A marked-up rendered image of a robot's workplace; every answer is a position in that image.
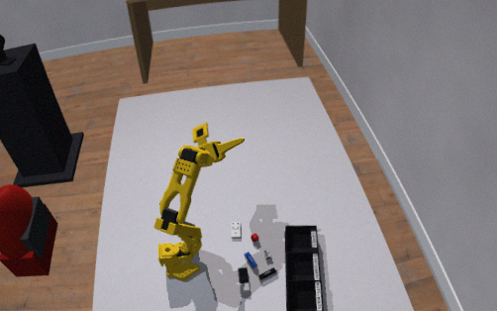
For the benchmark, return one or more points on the white domino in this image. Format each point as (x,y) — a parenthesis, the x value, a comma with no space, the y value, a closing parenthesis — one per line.
(236,229)

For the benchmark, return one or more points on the blue battery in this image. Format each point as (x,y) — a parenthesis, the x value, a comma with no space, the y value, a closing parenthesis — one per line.
(250,260)

